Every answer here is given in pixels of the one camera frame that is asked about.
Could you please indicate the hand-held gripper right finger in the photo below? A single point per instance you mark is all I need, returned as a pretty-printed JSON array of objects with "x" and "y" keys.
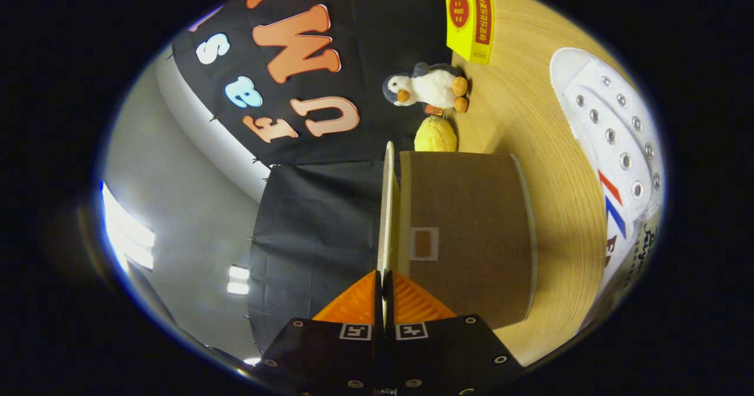
[{"x": 447, "y": 355}]

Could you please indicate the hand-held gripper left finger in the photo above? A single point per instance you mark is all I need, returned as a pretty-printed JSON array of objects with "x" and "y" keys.
[{"x": 330, "y": 355}]

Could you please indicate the white canvas shoe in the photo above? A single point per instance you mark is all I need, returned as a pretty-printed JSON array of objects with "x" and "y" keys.
[{"x": 601, "y": 125}]

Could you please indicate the ceiling light panel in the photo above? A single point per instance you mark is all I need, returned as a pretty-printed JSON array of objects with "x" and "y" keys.
[{"x": 238, "y": 279}]

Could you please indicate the yellow round plush toy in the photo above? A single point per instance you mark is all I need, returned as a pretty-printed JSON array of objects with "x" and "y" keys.
[{"x": 436, "y": 135}]

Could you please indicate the penguin plush toy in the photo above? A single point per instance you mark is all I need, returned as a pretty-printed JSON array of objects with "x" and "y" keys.
[{"x": 433, "y": 86}]

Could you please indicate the yellow book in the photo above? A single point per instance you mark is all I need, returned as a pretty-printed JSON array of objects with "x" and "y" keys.
[{"x": 468, "y": 36}]

